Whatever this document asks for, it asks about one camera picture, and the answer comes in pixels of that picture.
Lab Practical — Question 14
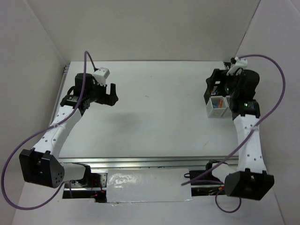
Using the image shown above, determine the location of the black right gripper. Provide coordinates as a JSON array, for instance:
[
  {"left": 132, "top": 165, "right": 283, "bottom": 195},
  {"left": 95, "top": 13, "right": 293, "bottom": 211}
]
[{"left": 206, "top": 68, "right": 242, "bottom": 97}]

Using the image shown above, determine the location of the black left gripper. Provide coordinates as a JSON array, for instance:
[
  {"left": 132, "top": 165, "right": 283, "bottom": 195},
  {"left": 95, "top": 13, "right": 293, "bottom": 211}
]
[{"left": 87, "top": 79, "right": 119, "bottom": 106}]

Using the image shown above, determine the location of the orange lead case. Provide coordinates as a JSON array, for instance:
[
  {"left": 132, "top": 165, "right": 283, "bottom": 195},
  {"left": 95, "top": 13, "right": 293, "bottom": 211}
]
[{"left": 218, "top": 99, "right": 224, "bottom": 108}]

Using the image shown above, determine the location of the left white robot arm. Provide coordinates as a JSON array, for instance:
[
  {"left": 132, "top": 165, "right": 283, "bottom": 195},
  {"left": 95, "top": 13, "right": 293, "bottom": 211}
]
[{"left": 19, "top": 67, "right": 119, "bottom": 188}]

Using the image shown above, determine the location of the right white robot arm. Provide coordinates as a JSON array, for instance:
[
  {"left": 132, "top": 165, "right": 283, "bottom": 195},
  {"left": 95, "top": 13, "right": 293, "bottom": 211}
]
[{"left": 204, "top": 68, "right": 275, "bottom": 201}]

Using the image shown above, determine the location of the white mesh organizer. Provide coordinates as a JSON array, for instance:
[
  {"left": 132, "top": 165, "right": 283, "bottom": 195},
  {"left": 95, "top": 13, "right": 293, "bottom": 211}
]
[{"left": 206, "top": 96, "right": 232, "bottom": 118}]

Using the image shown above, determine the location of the white foil cover board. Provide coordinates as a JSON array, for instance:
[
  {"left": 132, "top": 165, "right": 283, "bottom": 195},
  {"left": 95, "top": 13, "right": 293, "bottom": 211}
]
[{"left": 106, "top": 168, "right": 192, "bottom": 203}]

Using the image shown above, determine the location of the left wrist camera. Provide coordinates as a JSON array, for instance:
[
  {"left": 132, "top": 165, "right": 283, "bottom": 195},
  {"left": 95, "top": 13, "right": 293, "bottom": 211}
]
[{"left": 93, "top": 67, "right": 110, "bottom": 86}]

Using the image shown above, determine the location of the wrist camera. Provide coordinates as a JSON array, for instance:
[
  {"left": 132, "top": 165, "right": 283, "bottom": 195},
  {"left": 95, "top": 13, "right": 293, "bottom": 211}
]
[
  {"left": 93, "top": 67, "right": 110, "bottom": 86},
  {"left": 226, "top": 57, "right": 248, "bottom": 76}
]

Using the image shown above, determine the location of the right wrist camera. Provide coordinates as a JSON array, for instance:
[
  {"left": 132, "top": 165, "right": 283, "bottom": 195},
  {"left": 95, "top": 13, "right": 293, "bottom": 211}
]
[{"left": 226, "top": 57, "right": 248, "bottom": 76}]

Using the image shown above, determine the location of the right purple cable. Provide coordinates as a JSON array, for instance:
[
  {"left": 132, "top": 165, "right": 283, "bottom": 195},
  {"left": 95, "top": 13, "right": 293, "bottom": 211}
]
[{"left": 181, "top": 54, "right": 286, "bottom": 213}]

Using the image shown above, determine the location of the purple cable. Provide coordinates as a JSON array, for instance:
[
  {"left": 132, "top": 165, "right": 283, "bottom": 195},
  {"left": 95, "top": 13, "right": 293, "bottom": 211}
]
[
  {"left": 181, "top": 54, "right": 286, "bottom": 213},
  {"left": 1, "top": 51, "right": 97, "bottom": 210}
]

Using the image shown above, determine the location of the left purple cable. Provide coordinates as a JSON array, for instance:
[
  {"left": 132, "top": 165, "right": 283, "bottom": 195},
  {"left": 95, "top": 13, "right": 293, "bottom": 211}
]
[{"left": 1, "top": 51, "right": 97, "bottom": 210}]

